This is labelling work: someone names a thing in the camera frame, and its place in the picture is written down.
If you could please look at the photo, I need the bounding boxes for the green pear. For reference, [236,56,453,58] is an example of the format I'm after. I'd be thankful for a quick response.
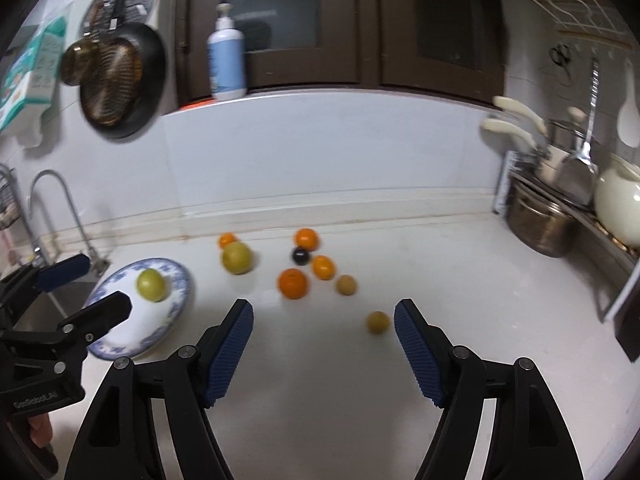
[136,269,167,302]

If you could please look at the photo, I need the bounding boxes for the small orange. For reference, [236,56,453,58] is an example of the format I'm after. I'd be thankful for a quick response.
[218,232,238,249]
[311,255,336,281]

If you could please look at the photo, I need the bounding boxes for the yellow pear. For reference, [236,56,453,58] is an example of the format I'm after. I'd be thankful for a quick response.
[221,242,253,275]

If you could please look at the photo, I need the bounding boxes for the tan longan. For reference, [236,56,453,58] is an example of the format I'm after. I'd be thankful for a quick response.
[335,274,358,296]
[366,311,390,335]

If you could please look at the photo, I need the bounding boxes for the large orange front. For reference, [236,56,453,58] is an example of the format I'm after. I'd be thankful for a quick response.
[278,268,309,300]

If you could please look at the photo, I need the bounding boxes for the dark plum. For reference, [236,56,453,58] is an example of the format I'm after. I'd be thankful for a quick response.
[291,246,310,266]

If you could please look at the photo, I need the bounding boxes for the person hand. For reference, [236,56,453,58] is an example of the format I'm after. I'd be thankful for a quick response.
[28,414,53,448]

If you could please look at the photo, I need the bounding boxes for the chrome sink faucet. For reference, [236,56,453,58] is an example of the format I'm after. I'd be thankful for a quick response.
[0,164,51,266]

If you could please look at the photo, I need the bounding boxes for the stainless steel sink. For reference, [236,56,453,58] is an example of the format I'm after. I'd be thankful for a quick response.
[14,280,98,332]

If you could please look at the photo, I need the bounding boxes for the thin gooseneck faucet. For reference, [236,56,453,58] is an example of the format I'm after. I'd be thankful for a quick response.
[28,169,112,276]

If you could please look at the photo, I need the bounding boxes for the blue white porcelain plate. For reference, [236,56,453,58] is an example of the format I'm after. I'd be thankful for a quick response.
[85,258,192,361]

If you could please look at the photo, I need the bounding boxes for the brass perforated strainer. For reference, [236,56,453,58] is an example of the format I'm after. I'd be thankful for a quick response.
[80,38,142,128]

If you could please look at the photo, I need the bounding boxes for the stainless steel pot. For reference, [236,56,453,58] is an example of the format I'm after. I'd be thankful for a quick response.
[506,182,578,258]

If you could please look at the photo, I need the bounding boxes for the teal paper towel pack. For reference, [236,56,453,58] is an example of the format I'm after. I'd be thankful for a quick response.
[1,15,66,148]

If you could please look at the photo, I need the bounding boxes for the metal dish rack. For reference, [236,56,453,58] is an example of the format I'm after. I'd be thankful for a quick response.
[492,151,639,322]

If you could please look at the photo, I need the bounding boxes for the black frying pan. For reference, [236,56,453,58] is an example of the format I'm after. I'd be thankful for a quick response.
[79,0,167,139]

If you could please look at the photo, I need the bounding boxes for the white ceramic teapot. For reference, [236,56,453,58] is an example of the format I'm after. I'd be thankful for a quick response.
[594,153,640,248]

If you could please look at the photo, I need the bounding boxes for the metal spatula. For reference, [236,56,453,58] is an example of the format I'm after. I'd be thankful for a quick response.
[554,56,600,207]

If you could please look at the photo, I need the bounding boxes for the round metal steamer rack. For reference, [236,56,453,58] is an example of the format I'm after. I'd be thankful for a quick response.
[80,0,155,38]

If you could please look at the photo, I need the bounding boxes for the white blue pump bottle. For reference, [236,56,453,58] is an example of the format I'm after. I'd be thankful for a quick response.
[207,2,247,102]

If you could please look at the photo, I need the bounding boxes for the white rice spoon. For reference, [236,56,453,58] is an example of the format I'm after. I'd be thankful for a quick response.
[616,58,640,148]

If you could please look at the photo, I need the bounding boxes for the black scissors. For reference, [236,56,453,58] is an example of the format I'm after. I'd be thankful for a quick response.
[549,42,573,84]

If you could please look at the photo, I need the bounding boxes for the black wire basket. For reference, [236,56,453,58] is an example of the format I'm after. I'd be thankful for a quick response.
[0,176,21,230]

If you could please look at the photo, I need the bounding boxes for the cream handle lower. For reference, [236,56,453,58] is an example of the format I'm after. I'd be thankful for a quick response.
[480,117,537,151]

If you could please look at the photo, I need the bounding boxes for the cream handle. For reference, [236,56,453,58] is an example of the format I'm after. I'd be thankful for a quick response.
[480,117,537,151]
[492,96,548,136]

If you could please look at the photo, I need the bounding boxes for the cream handle upper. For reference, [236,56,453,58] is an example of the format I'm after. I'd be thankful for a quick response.
[492,96,548,136]

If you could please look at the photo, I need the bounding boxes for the dark wooden window frame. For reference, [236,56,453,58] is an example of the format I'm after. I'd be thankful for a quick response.
[175,0,508,105]

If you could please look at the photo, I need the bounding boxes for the white wire rack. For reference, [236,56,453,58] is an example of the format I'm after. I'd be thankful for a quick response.
[529,0,630,41]

